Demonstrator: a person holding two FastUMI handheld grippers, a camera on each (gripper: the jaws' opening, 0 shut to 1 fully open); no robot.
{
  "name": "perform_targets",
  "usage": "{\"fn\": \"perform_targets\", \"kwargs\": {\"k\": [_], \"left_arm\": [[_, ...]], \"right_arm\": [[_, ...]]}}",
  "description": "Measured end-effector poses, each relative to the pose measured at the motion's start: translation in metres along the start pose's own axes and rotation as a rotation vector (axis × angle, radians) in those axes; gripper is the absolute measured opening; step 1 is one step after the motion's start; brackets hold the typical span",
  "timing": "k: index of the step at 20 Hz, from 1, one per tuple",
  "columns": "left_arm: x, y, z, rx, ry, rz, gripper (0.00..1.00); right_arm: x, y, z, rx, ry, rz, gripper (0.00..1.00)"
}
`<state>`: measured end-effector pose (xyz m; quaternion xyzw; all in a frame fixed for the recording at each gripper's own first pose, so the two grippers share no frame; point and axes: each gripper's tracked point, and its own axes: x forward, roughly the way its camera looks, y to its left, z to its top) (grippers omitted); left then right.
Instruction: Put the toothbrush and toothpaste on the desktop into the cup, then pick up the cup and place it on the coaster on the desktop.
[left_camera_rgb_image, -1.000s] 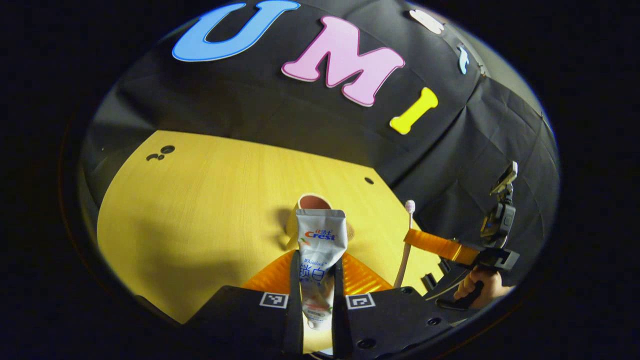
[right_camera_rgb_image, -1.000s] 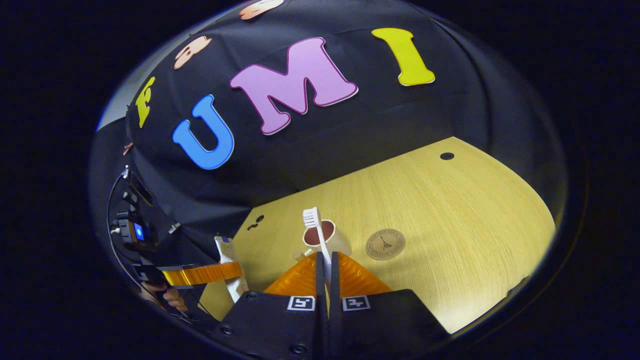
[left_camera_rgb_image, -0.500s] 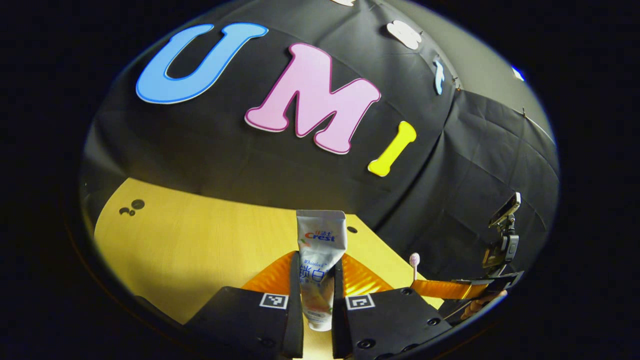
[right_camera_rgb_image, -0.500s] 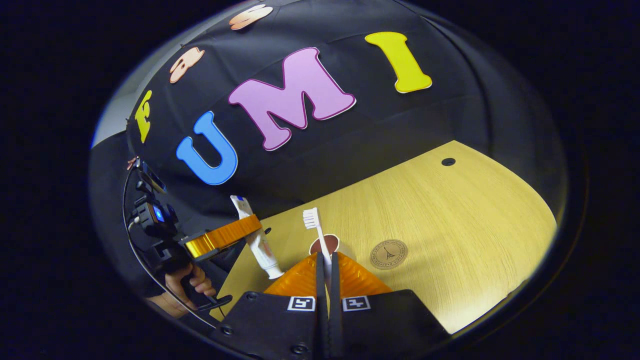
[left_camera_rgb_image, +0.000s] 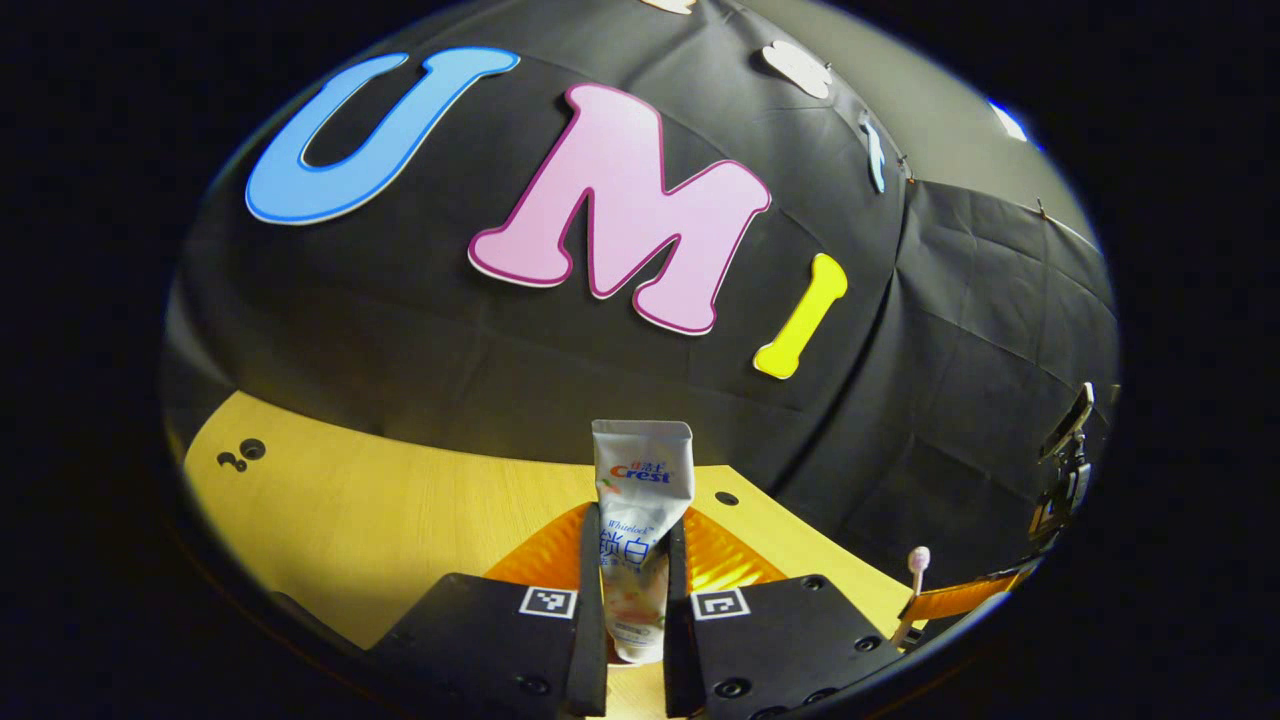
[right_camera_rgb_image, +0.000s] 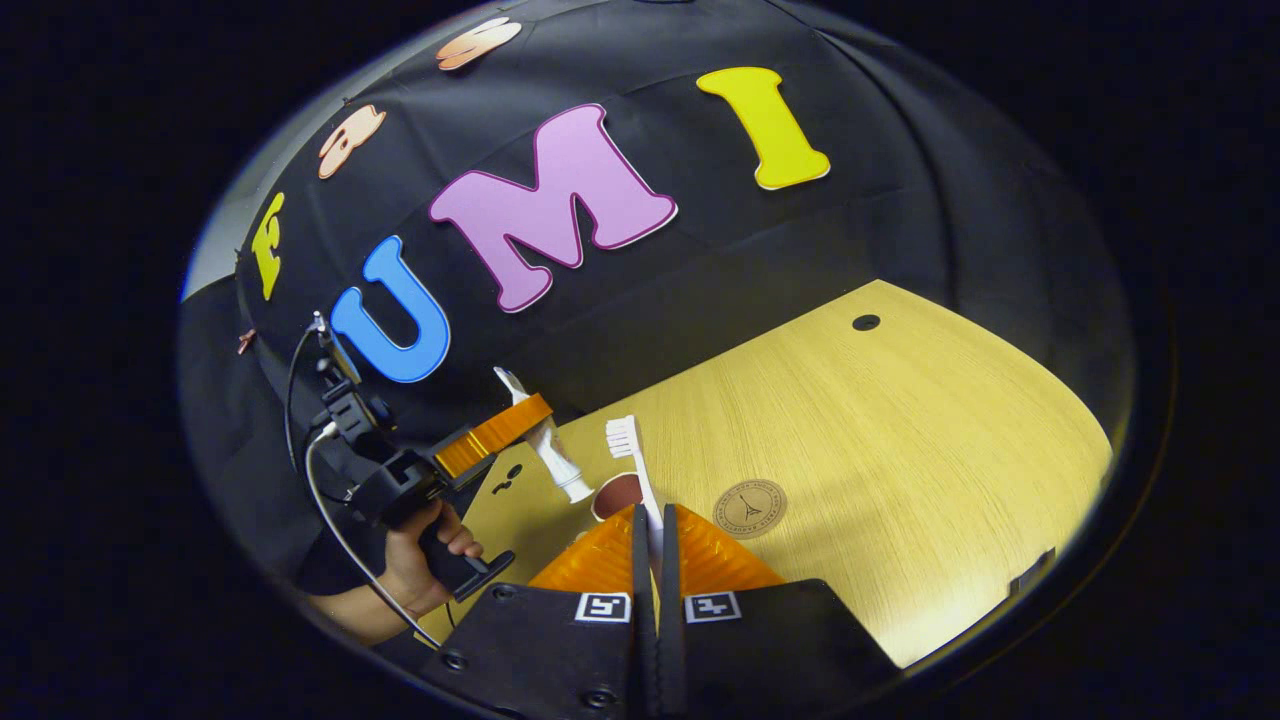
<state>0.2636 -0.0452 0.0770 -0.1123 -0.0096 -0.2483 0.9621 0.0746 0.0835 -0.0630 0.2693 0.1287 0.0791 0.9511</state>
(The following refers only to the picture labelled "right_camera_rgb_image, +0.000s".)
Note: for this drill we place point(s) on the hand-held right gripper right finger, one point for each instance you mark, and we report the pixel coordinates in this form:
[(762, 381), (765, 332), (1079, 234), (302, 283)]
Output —
[(760, 640)]

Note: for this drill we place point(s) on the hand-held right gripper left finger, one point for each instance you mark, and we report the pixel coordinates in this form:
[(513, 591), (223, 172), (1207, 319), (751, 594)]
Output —
[(560, 640)]

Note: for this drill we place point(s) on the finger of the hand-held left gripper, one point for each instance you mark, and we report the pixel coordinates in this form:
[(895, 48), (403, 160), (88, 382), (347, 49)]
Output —
[(490, 435)]

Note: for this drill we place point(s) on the white toothpaste tube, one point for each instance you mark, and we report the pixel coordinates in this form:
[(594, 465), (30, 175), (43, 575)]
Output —
[(555, 450)]

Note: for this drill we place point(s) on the round brown coaster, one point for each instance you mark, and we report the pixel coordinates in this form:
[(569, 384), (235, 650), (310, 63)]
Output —
[(750, 508)]

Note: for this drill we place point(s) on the white toothbrush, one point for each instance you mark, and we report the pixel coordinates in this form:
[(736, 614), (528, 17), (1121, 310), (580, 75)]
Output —
[(630, 450)]

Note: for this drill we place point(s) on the wooden desktop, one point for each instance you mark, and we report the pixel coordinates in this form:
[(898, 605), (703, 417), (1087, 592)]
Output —
[(900, 450)]

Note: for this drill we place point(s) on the red cloth clip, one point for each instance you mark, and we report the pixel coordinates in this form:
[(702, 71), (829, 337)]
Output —
[(246, 341)]

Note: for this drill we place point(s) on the black backdrop cloth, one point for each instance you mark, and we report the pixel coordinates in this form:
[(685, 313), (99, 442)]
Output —
[(800, 230)]

